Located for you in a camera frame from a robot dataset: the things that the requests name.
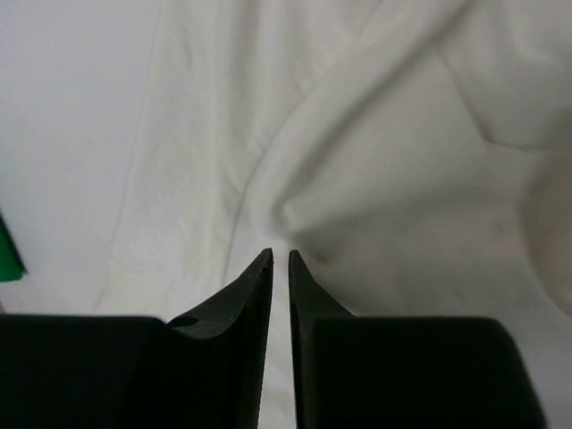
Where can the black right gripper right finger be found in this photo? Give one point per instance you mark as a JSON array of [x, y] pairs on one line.
[[402, 372]]

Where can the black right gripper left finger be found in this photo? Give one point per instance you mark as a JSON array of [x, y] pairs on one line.
[[203, 369]]

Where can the green t shirt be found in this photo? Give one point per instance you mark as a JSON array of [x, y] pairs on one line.
[[12, 268]]

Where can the cream white t shirt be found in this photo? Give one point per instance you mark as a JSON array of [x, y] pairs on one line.
[[416, 153]]

